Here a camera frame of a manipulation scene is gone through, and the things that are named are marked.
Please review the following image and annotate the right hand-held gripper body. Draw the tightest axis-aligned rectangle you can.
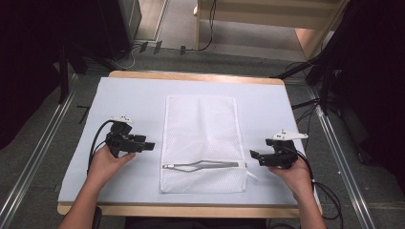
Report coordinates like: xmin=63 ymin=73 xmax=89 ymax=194
xmin=265 ymin=129 xmax=309 ymax=170

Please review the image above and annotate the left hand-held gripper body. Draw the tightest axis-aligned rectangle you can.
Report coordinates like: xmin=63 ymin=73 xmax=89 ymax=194
xmin=105 ymin=114 xmax=147 ymax=158

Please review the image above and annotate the person's right hand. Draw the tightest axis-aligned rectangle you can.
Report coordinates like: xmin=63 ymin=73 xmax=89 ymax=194
xmin=267 ymin=156 xmax=315 ymax=202

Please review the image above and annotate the person's left hand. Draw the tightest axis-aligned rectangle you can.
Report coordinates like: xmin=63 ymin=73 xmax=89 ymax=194
xmin=86 ymin=144 xmax=137 ymax=189

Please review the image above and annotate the pale blue table mat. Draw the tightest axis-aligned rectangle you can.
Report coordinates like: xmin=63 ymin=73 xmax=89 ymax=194
xmin=57 ymin=76 xmax=320 ymax=207

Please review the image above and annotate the black tape cross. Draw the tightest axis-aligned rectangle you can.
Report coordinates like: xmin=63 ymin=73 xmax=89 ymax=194
xmin=75 ymin=104 xmax=93 ymax=125

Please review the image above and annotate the white mesh laundry bag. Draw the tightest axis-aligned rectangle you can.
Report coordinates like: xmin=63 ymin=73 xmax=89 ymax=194
xmin=160 ymin=94 xmax=259 ymax=195

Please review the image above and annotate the wooden table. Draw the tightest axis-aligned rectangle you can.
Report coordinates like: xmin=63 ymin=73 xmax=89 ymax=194
xmin=56 ymin=70 xmax=323 ymax=219

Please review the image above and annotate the black metal stand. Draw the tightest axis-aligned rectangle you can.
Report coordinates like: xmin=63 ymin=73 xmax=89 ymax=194
xmin=270 ymin=47 xmax=335 ymax=116
xmin=57 ymin=44 xmax=89 ymax=105

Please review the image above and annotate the dark curtain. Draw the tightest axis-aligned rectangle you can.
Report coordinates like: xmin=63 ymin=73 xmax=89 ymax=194
xmin=318 ymin=0 xmax=405 ymax=192
xmin=0 ymin=0 xmax=128 ymax=151

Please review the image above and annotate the grey cabinet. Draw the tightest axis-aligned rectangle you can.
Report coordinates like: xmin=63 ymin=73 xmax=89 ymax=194
xmin=117 ymin=0 xmax=143 ymax=53

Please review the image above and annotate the light wooden shelf unit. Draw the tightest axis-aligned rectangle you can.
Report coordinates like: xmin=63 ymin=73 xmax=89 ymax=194
xmin=193 ymin=0 xmax=352 ymax=61

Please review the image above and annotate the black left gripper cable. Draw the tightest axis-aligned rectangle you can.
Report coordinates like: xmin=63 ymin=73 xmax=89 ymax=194
xmin=86 ymin=119 xmax=115 ymax=177

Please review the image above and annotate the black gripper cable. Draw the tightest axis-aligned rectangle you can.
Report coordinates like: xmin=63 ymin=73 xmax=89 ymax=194
xmin=294 ymin=148 xmax=344 ymax=229
xmin=86 ymin=119 xmax=115 ymax=177

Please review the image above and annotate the metal floor rail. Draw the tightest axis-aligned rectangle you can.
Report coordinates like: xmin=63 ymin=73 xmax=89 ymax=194
xmin=0 ymin=73 xmax=79 ymax=229
xmin=308 ymin=85 xmax=378 ymax=229

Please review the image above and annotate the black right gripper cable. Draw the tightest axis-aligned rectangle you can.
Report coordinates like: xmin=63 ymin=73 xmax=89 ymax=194
xmin=294 ymin=148 xmax=344 ymax=229

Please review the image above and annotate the white floor cable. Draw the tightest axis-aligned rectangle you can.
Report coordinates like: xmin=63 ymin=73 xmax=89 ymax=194
xmin=110 ymin=39 xmax=151 ymax=72

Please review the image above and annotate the hanging black cable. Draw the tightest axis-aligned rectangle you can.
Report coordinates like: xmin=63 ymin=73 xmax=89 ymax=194
xmin=198 ymin=0 xmax=218 ymax=52

